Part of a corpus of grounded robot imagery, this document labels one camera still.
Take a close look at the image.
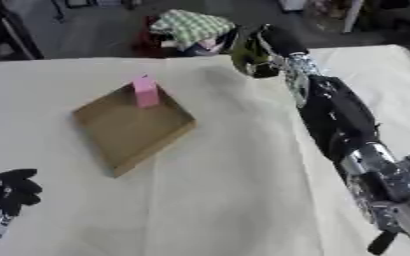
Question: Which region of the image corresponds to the olive green toy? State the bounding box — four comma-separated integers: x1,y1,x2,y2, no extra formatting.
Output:
229,30,275,77

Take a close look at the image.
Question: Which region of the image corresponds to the pink rectangular block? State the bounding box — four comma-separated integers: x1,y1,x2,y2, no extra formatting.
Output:
129,74,162,109

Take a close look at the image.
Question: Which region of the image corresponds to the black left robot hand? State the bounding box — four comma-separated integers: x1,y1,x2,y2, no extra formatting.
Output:
0,168,44,218

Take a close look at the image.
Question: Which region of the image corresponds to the tan cardboard box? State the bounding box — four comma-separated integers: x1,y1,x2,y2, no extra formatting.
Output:
70,81,198,179

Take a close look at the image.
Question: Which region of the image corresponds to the white post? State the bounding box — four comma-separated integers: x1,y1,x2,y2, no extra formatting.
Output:
339,0,368,35

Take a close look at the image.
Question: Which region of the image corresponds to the green and white checked cloth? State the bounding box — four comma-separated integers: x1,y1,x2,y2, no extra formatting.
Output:
149,8,239,52

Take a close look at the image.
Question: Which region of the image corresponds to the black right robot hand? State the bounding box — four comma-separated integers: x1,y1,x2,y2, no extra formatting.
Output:
248,23,312,80

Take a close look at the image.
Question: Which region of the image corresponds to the dark chair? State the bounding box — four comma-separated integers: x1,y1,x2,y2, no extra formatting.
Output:
0,0,46,61

